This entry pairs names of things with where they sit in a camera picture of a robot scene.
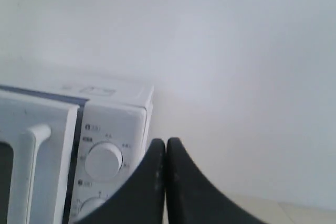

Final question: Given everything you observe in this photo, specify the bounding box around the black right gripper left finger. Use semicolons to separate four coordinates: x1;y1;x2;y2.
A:
75;138;166;224

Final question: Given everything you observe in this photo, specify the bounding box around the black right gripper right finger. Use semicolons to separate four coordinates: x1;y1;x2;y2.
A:
166;137;264;224

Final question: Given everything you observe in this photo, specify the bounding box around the white microwave door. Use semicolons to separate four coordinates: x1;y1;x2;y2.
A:
1;91;78;223

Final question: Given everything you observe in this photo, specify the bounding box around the white Midea microwave oven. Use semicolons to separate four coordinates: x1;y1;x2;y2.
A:
1;77;153;223

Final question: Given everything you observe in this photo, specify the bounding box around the lower white timer knob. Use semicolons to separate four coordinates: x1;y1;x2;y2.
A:
77;197;106;220

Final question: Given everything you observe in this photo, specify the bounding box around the upper white control knob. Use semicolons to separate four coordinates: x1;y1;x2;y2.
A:
85;142;123;182

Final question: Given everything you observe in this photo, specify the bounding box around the warning label sticker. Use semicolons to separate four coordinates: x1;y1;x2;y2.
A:
79;86;116;97

